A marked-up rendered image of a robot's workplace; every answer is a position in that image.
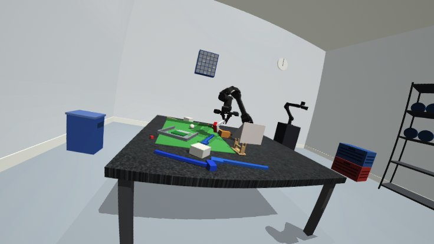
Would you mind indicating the green flat mat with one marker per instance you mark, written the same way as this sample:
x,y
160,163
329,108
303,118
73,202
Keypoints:
x,y
216,143

